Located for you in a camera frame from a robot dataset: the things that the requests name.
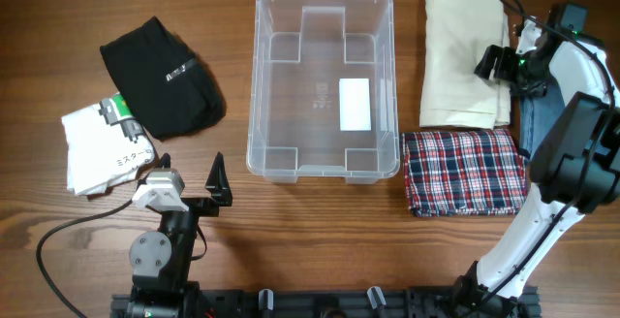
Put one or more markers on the cream cloth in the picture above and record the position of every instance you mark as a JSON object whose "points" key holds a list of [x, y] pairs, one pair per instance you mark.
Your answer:
{"points": [[457, 33]]}

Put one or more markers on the clear plastic storage container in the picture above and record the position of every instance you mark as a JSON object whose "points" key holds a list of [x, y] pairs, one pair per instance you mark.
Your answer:
{"points": [[302, 49]]}

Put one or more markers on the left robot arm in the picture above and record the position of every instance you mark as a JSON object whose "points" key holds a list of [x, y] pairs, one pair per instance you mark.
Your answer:
{"points": [[161, 259]]}

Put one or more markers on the white printed folded t-shirt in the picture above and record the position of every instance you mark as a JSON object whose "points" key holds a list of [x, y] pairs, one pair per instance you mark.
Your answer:
{"points": [[106, 146]]}

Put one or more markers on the black garment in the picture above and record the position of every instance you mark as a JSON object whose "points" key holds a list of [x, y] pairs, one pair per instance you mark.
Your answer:
{"points": [[164, 83]]}

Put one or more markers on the red blue plaid cloth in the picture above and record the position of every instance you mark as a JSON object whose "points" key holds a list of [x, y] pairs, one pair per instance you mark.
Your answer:
{"points": [[463, 173]]}

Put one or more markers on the blue denim jeans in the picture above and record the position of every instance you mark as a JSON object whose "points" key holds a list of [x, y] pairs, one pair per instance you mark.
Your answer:
{"points": [[537, 117]]}

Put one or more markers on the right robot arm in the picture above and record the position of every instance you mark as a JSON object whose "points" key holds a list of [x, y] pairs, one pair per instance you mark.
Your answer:
{"points": [[574, 170]]}

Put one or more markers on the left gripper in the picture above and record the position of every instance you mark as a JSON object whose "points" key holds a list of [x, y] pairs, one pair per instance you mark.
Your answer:
{"points": [[220, 188]]}

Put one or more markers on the white label in container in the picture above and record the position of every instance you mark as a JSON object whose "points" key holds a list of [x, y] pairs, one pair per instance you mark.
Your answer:
{"points": [[354, 105]]}

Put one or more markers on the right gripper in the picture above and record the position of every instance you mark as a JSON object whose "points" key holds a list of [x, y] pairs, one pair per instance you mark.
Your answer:
{"points": [[506, 72]]}

